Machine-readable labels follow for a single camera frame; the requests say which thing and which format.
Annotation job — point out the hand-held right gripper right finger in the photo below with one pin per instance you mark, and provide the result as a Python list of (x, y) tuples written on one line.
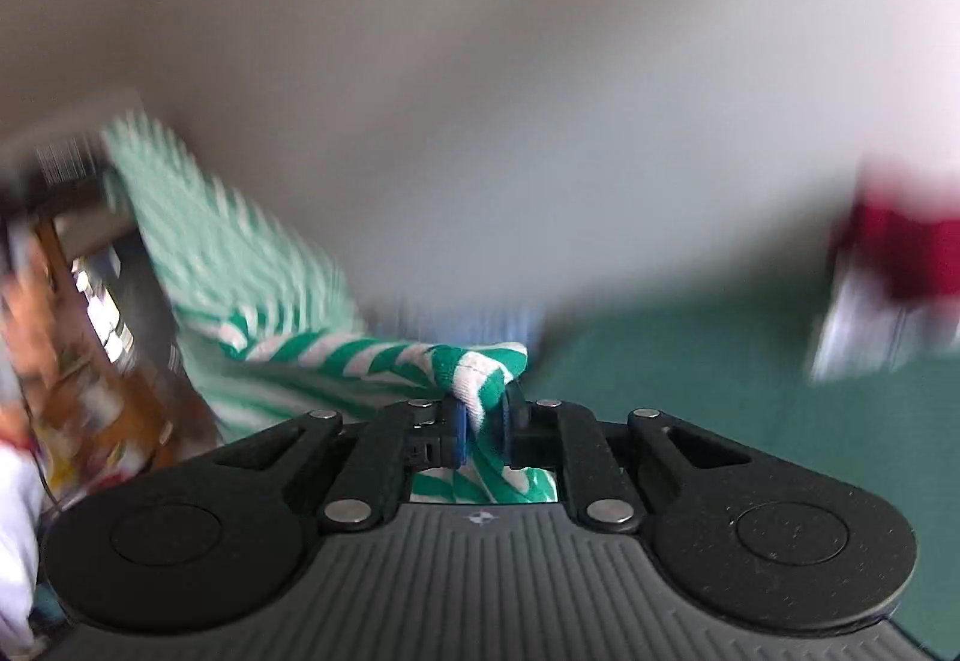
[(510, 434)]

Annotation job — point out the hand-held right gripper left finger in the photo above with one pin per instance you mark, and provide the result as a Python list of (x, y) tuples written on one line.
[(455, 437)]

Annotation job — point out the green white striped garment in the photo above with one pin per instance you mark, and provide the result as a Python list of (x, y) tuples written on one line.
[(300, 331)]

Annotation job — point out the green table cloth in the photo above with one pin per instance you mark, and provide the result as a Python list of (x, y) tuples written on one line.
[(712, 376)]

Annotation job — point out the wooden cabinet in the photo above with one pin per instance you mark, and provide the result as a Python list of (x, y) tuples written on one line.
[(82, 398)]

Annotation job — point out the person's white clothing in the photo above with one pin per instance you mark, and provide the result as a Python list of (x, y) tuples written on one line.
[(15, 541)]

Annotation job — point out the dark red sweater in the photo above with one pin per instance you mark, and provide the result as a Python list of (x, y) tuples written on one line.
[(907, 241)]

